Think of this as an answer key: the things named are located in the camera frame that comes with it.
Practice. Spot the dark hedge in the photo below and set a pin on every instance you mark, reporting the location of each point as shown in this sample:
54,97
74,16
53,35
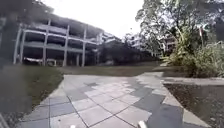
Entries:
120,53

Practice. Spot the grey concrete slab path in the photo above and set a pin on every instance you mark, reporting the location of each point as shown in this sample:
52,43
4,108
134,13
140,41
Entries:
100,106

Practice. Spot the pale distant buildings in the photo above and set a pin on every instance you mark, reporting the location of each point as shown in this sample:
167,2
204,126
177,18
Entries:
168,43

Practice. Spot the multi-storey building with pale columns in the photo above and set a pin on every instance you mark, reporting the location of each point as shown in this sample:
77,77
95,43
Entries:
56,40

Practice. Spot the robot's own part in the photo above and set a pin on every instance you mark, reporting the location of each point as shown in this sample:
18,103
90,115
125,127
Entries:
142,124
72,126

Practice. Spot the group of tall trees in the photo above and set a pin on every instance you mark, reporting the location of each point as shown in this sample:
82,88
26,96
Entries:
166,16

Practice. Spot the tall leafy green bushes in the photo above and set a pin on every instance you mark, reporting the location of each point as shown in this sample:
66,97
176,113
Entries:
200,60

